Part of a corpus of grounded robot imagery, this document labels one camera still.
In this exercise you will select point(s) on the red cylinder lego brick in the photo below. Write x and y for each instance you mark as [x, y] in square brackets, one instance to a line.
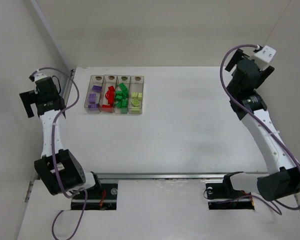
[110, 101]

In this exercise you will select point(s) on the green lego brick tall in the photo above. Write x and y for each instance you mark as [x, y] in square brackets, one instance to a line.
[118, 104]

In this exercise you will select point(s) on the clear container far right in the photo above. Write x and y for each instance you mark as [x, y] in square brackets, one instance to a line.
[136, 85]

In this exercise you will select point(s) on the green lettered lego brick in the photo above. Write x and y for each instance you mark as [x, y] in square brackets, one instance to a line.
[125, 95]

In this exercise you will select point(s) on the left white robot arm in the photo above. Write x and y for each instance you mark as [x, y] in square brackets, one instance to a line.
[57, 167]

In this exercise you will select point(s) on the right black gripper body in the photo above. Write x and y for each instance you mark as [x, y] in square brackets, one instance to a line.
[235, 60]

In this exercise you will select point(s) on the yellow square lego brick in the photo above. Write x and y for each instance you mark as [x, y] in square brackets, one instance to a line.
[140, 96]

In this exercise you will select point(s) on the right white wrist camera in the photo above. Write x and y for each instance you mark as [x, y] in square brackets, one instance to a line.
[263, 57]

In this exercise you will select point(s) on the red round lego piece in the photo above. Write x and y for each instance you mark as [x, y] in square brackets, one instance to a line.
[110, 94]

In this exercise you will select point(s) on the purple rounded lego brick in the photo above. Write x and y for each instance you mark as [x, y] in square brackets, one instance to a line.
[97, 89]

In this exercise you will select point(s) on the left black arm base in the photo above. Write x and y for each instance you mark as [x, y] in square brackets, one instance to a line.
[104, 200]

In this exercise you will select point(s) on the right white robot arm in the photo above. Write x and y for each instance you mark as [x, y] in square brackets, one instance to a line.
[283, 169]

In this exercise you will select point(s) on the small red lego brick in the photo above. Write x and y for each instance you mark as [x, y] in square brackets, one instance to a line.
[111, 89]

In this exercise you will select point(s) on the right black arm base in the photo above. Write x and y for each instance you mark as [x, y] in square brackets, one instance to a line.
[221, 197]

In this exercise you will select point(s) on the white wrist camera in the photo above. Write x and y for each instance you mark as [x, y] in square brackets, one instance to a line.
[37, 76]
[263, 57]

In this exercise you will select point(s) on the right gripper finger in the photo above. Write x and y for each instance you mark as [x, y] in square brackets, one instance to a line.
[238, 56]
[264, 74]

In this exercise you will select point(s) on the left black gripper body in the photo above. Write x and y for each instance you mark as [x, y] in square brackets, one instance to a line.
[28, 99]

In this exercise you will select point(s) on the clear container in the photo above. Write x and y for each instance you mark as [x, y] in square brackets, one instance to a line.
[108, 80]
[121, 79]
[136, 85]
[94, 80]

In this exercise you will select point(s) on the purple flower lego brick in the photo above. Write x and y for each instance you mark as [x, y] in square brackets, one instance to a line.
[92, 98]

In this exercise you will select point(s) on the clear container far left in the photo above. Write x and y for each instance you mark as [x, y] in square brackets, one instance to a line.
[94, 80]

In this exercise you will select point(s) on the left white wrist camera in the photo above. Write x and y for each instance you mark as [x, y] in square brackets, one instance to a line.
[37, 76]

